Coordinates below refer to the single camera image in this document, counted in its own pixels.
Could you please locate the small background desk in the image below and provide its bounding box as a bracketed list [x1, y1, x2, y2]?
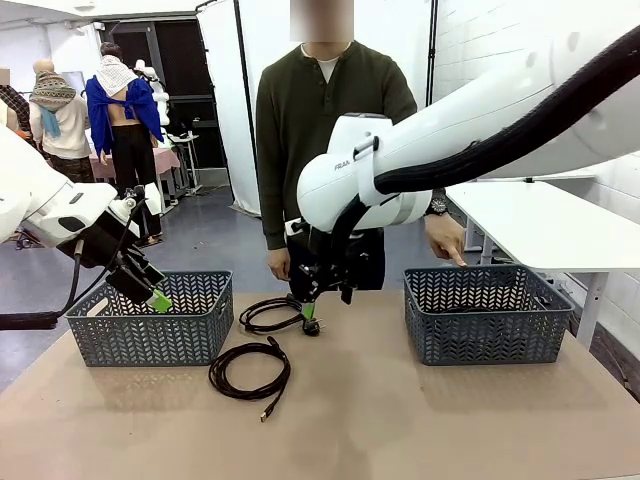
[169, 118, 221, 199]

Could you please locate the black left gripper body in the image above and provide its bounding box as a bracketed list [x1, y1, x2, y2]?
[59, 212, 140, 271]

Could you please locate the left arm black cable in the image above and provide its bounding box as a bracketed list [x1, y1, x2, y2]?
[0, 198, 150, 332]

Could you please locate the mannequin with patterned scarf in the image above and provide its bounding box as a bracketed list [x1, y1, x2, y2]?
[28, 58, 95, 185]

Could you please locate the black curtain partition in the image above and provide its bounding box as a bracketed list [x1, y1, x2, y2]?
[102, 19, 229, 201]

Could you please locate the right arm black cable sleeve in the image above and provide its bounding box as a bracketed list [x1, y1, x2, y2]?
[327, 22, 640, 266]

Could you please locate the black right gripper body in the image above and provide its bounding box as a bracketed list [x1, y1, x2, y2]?
[299, 225, 370, 281]

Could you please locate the black USB cable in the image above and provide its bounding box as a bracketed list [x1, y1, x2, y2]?
[207, 335, 292, 424]

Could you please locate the background person in plaid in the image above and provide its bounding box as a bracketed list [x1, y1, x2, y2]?
[0, 64, 32, 136]

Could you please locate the white backdrop panel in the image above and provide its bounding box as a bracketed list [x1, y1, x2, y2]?
[196, 0, 266, 219]
[234, 0, 439, 221]

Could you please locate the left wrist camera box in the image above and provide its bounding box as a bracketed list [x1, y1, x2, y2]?
[108, 182, 163, 218]

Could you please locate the white desk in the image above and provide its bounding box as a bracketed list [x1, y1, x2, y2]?
[444, 179, 640, 351]
[479, 168, 599, 184]

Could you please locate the person's left hand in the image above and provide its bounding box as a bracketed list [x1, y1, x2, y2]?
[423, 212, 469, 269]

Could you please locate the grey plastic lattice basket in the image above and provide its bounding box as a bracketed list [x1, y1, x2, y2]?
[64, 269, 235, 369]
[402, 263, 574, 365]

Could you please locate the person's right hand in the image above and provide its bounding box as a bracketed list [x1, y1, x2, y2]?
[267, 247, 293, 281]

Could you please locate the table with pink cloth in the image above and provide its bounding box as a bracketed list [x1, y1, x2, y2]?
[89, 146, 182, 201]

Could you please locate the white humanoid figure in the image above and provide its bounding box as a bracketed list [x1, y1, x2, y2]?
[133, 58, 172, 146]

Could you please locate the mannequin with blue jacket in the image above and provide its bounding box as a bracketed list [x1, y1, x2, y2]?
[84, 42, 166, 249]

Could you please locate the person in green sweater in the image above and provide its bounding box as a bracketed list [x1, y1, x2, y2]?
[254, 0, 419, 292]

